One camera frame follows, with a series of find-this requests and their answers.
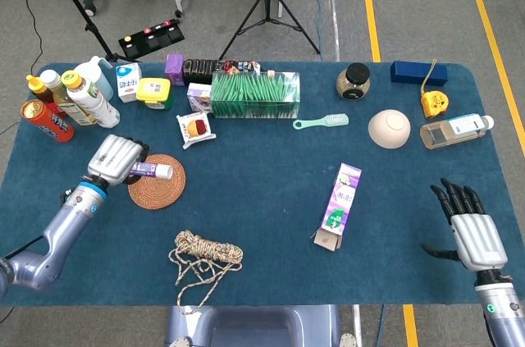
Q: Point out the light blue spouted bottle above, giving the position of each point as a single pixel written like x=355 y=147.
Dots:
x=96 y=76

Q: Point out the mint green brush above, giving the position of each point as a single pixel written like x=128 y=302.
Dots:
x=332 y=120

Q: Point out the white bottle with green cap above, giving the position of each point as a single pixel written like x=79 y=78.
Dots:
x=96 y=105

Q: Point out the woven rattan coaster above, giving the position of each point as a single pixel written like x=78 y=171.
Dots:
x=158 y=193

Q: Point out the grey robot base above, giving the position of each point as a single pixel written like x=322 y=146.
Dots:
x=254 y=326

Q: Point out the green tub with yellow lid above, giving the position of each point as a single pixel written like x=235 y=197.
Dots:
x=153 y=90

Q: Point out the white snack packet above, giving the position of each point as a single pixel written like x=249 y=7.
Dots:
x=197 y=127

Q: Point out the small purple carton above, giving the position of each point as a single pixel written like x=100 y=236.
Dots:
x=174 y=68

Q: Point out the brown bottle with yellow cap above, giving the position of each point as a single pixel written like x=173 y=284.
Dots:
x=39 y=90

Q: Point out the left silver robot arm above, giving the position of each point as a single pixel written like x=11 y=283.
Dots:
x=65 y=220

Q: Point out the clear flat bottle blue label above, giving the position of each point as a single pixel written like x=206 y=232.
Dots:
x=455 y=129

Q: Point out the purple white toothpaste tube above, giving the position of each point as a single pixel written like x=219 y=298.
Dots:
x=156 y=169

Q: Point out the yellow tea bottle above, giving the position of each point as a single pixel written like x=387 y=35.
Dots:
x=61 y=99

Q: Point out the purple toothpaste carton box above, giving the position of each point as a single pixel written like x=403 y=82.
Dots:
x=342 y=199

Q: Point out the white blue tissue pack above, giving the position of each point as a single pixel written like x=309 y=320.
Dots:
x=128 y=82

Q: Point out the clear box of green sachets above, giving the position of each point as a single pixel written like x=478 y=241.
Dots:
x=254 y=94

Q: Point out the black foot pedal board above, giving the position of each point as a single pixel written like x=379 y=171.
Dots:
x=152 y=37

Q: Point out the beige upturned bowl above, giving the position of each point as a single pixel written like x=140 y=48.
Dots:
x=389 y=129

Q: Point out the blue felt table cloth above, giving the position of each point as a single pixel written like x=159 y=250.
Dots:
x=266 y=199

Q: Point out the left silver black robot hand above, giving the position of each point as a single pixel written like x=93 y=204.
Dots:
x=112 y=158

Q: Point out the navy blue long box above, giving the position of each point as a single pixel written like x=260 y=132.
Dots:
x=410 y=72

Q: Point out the glass jar with black lid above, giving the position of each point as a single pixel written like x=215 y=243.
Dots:
x=353 y=82

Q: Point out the red drink can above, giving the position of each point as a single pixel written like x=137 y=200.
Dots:
x=51 y=123

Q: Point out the black slanted light stand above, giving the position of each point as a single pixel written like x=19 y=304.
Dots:
x=88 y=23

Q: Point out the white purple drink carton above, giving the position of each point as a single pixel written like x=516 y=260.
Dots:
x=199 y=97

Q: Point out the yellow tape measure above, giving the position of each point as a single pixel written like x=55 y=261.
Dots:
x=435 y=104

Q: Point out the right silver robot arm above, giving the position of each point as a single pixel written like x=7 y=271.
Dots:
x=504 y=314

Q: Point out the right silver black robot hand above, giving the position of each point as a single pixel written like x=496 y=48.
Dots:
x=477 y=240

